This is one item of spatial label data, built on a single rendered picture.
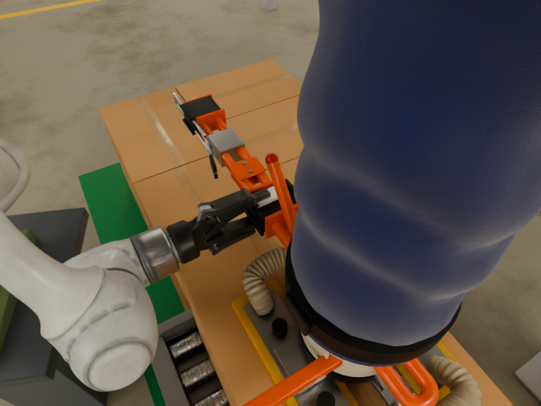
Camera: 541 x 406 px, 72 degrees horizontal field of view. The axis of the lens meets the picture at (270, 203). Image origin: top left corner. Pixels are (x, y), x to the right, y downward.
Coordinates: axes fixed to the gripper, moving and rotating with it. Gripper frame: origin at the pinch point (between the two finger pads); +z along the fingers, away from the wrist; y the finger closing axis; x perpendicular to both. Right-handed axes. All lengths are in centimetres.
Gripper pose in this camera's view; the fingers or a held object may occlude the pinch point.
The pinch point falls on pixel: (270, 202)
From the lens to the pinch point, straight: 74.1
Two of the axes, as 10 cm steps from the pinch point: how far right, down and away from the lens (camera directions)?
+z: 8.7, -3.9, 3.2
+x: 5.0, 6.5, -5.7
